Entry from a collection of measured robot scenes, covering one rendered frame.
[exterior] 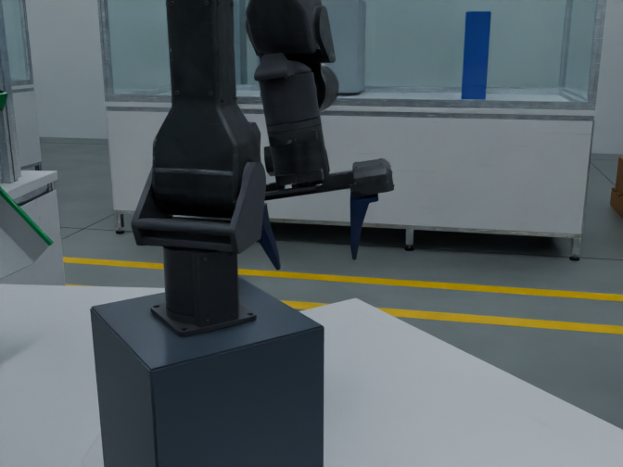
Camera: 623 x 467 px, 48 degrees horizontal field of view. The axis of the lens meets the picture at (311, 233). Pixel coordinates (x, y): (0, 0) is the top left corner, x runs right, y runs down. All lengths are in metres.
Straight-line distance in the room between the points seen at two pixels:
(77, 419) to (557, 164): 3.78
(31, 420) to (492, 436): 0.51
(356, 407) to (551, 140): 3.61
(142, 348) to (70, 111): 9.87
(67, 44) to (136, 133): 5.59
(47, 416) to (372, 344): 0.43
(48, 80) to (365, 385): 9.76
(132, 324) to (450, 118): 3.83
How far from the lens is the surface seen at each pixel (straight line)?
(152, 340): 0.53
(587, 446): 0.82
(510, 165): 4.35
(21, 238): 0.99
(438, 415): 0.84
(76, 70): 10.25
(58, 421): 0.86
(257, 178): 0.53
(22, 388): 0.95
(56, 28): 10.38
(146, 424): 0.52
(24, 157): 7.06
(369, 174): 0.71
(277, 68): 0.69
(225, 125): 0.52
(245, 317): 0.55
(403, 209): 4.41
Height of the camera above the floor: 1.27
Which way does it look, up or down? 15 degrees down
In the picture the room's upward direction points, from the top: straight up
